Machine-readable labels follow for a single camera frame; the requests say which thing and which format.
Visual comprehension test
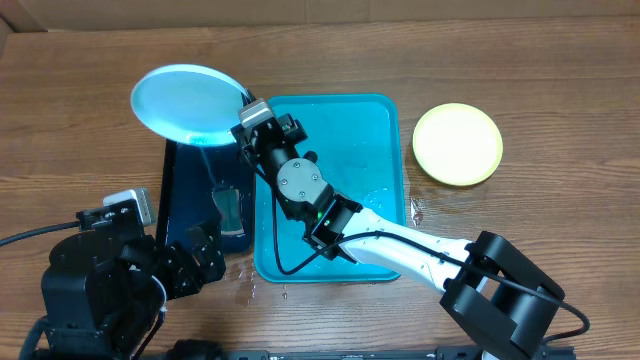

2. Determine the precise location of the light blue plate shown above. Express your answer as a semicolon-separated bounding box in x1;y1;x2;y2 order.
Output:
130;64;246;147

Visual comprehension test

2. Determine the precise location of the green plate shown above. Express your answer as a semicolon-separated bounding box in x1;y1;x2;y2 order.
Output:
412;103;504;187

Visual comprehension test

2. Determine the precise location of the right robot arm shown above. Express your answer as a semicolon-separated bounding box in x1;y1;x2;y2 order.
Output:
231;93;564;359

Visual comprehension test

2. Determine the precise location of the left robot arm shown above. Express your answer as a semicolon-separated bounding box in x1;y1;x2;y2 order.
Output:
19;222;226;359

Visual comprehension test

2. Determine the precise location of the black plastic tray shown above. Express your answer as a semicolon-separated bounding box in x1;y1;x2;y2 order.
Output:
156;140;255;254

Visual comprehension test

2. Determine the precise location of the teal plastic tray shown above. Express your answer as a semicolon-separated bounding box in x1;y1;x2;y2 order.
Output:
253;93;406;283

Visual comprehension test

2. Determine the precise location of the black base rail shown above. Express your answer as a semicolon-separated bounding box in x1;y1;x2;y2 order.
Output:
130;339;577;360

